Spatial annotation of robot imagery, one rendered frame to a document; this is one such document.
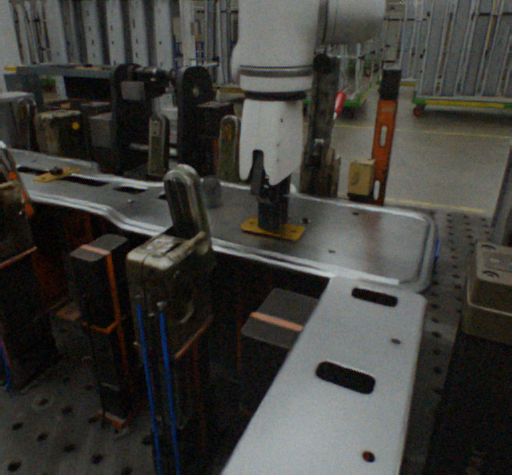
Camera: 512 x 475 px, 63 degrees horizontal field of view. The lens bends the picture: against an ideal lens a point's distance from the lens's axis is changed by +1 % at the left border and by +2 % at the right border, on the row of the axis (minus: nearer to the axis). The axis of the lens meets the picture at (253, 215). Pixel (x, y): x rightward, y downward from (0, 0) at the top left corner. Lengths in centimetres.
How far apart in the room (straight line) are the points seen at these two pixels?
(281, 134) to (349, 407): 29
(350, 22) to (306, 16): 5
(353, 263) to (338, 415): 22
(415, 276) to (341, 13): 29
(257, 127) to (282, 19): 11
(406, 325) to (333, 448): 15
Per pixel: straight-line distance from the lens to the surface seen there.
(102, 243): 59
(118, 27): 540
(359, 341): 39
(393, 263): 52
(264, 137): 48
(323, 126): 71
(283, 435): 32
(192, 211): 46
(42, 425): 78
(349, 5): 48
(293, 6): 47
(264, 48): 47
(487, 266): 42
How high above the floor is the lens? 125
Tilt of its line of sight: 24 degrees down
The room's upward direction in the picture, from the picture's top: straight up
